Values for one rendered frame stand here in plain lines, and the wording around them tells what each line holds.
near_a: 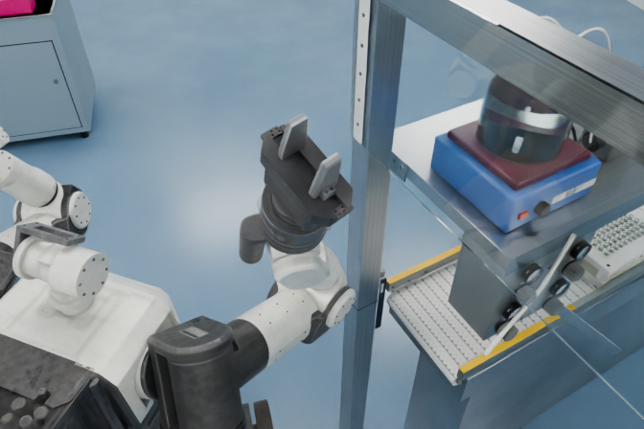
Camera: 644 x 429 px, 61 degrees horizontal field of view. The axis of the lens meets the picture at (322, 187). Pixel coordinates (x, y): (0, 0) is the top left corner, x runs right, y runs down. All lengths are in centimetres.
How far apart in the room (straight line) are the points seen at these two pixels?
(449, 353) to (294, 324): 50
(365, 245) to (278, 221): 60
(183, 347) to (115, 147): 262
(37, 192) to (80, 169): 206
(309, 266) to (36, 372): 39
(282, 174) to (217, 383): 33
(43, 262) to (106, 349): 14
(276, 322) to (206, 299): 154
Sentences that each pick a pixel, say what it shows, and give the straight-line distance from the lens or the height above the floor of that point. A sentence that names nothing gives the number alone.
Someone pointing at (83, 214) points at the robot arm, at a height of 110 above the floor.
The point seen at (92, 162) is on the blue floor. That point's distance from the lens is 327.
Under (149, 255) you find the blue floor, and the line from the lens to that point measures 264.
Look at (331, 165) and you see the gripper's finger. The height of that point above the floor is 156.
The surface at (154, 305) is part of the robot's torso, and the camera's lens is 87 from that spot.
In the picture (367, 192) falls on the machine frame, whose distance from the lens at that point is 110.
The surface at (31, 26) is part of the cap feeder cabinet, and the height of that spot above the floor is 71.
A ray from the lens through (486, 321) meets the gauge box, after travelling 104.
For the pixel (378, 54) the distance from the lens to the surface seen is 90.
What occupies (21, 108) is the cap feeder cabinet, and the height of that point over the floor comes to 26.
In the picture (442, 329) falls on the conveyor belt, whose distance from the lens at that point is 134.
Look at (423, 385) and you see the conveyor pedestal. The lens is 177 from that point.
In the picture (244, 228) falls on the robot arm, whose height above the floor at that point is 139.
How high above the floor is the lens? 188
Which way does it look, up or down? 41 degrees down
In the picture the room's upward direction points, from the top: straight up
